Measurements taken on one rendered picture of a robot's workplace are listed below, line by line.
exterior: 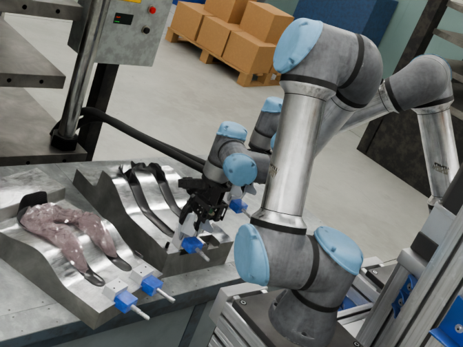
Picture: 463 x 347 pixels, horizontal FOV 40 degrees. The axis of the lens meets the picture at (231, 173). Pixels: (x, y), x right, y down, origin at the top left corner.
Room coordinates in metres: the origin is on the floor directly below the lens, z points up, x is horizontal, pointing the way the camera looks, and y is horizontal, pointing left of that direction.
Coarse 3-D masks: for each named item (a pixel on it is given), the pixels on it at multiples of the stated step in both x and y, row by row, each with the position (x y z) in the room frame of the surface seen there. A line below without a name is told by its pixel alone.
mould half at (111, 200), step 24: (96, 168) 1.83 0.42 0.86; (168, 168) 1.87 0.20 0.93; (96, 192) 1.69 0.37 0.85; (120, 192) 1.64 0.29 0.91; (144, 192) 1.70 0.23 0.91; (120, 216) 1.61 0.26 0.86; (144, 216) 1.61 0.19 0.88; (168, 216) 1.67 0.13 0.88; (144, 240) 1.53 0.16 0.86; (168, 240) 1.53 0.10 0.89; (168, 264) 1.48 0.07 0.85; (192, 264) 1.55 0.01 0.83; (216, 264) 1.64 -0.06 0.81
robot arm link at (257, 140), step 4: (252, 132) 1.81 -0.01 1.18; (256, 132) 1.79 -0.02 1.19; (252, 136) 1.80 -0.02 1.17; (256, 136) 1.79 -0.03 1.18; (260, 136) 1.78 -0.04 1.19; (264, 136) 1.86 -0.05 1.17; (252, 140) 1.79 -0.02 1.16; (256, 140) 1.79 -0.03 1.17; (260, 140) 1.78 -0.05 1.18; (264, 140) 1.78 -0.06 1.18; (268, 140) 1.79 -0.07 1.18; (252, 144) 1.80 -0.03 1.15; (256, 144) 1.78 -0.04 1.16; (260, 144) 1.78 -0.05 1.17; (264, 144) 1.78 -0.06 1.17; (268, 144) 1.79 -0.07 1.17; (260, 148) 1.79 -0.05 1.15; (264, 148) 1.79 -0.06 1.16; (268, 148) 1.79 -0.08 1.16
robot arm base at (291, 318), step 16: (288, 288) 1.16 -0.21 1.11; (272, 304) 1.16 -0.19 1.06; (288, 304) 1.13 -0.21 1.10; (304, 304) 1.12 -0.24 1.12; (272, 320) 1.13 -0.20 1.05; (288, 320) 1.11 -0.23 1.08; (304, 320) 1.11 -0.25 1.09; (320, 320) 1.11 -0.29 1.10; (336, 320) 1.16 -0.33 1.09; (288, 336) 1.10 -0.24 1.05; (304, 336) 1.10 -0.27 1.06; (320, 336) 1.11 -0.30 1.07
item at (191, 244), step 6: (174, 234) 1.53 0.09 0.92; (174, 240) 1.52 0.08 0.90; (180, 240) 1.51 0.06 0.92; (186, 240) 1.50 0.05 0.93; (192, 240) 1.51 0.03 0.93; (198, 240) 1.52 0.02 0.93; (180, 246) 1.51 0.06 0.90; (186, 246) 1.49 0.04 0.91; (192, 246) 1.48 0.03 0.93; (198, 246) 1.50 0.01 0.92; (192, 252) 1.49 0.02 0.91; (198, 252) 1.48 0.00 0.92; (204, 258) 1.47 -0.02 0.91
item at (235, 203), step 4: (224, 196) 1.82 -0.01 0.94; (232, 196) 1.81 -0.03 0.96; (236, 196) 1.82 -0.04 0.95; (224, 200) 1.82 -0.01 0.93; (232, 200) 1.81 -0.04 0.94; (236, 200) 1.82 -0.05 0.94; (240, 200) 1.83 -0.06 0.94; (232, 204) 1.80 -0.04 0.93; (236, 204) 1.79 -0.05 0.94; (240, 204) 1.80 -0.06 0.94; (244, 204) 1.81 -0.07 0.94; (228, 208) 1.81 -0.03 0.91; (232, 208) 1.80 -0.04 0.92; (236, 208) 1.79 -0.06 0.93; (240, 208) 1.79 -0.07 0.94; (244, 208) 1.80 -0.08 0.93; (236, 212) 1.78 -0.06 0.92; (240, 212) 1.80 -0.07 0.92; (244, 212) 1.79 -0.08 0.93; (248, 212) 1.79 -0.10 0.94; (248, 216) 1.77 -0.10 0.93
